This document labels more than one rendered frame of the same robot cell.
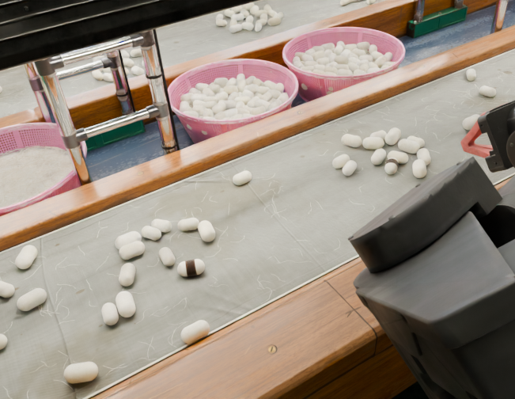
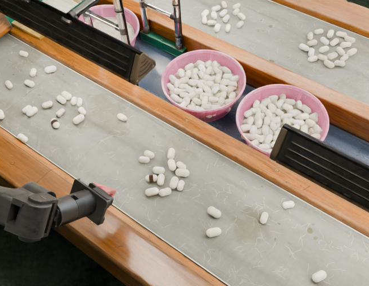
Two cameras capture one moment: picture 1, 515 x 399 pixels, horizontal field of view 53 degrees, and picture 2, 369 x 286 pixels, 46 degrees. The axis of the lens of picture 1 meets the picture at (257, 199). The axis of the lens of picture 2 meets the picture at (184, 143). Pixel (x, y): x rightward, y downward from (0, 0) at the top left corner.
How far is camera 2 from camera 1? 1.13 m
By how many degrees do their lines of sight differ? 47
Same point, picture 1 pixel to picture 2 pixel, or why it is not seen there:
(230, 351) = (9, 150)
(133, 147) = (165, 62)
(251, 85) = (223, 87)
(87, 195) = (87, 67)
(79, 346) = (14, 108)
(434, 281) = not seen: outside the picture
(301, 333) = (21, 169)
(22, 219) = (66, 55)
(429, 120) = (215, 190)
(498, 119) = (79, 185)
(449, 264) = not seen: outside the picture
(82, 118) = (161, 30)
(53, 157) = not seen: hidden behind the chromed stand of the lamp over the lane
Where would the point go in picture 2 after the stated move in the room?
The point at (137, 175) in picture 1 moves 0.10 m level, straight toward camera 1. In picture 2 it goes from (106, 77) to (80, 93)
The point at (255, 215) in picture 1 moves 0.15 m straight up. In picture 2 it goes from (98, 133) to (86, 100)
